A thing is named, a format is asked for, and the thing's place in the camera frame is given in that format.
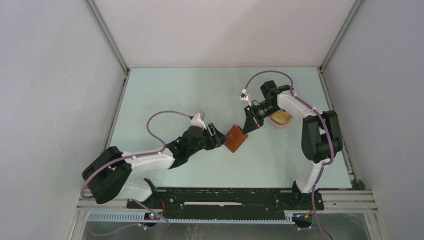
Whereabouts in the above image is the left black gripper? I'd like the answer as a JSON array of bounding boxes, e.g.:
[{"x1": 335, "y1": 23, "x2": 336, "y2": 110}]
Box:
[{"x1": 187, "y1": 122, "x2": 228, "y2": 156}]

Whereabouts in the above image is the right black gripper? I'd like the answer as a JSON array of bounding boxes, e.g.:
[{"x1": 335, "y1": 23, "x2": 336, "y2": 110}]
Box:
[{"x1": 242, "y1": 102, "x2": 281, "y2": 135}]

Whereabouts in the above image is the brown leather card holder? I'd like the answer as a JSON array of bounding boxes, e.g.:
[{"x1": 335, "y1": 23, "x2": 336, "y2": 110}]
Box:
[{"x1": 224, "y1": 124, "x2": 249, "y2": 153}]

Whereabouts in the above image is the pink oval tray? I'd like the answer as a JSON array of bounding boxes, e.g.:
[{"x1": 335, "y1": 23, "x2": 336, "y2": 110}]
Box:
[{"x1": 268, "y1": 110, "x2": 292, "y2": 129}]

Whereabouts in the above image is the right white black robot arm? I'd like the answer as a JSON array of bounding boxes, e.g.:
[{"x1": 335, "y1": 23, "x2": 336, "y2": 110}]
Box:
[{"x1": 239, "y1": 80, "x2": 343, "y2": 209}]

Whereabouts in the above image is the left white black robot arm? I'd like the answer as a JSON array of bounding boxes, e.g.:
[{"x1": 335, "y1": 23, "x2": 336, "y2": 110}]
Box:
[{"x1": 81, "y1": 123, "x2": 228, "y2": 208}]

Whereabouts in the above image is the gold VIP card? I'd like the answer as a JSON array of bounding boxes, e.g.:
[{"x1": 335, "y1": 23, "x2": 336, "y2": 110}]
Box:
[{"x1": 269, "y1": 110, "x2": 292, "y2": 127}]

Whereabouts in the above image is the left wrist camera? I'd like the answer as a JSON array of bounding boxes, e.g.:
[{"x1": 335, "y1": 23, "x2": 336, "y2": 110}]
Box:
[{"x1": 190, "y1": 111, "x2": 207, "y2": 129}]

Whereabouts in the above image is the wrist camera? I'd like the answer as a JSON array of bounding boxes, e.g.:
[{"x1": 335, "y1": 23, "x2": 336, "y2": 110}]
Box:
[
  {"x1": 190, "y1": 111, "x2": 207, "y2": 129},
  {"x1": 239, "y1": 88, "x2": 250, "y2": 102}
]

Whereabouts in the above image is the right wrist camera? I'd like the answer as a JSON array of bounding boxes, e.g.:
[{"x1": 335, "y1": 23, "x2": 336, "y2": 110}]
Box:
[{"x1": 239, "y1": 88, "x2": 250, "y2": 102}]

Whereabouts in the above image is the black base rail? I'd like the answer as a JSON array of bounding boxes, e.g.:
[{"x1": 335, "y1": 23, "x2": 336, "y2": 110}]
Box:
[{"x1": 142, "y1": 187, "x2": 324, "y2": 221}]

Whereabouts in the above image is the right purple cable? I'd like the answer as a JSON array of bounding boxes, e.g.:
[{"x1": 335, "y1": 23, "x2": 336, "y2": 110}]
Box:
[{"x1": 243, "y1": 70, "x2": 334, "y2": 240}]

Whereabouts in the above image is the aluminium frame rail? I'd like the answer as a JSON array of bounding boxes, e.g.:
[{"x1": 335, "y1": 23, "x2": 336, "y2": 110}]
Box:
[{"x1": 84, "y1": 0, "x2": 130, "y2": 75}]

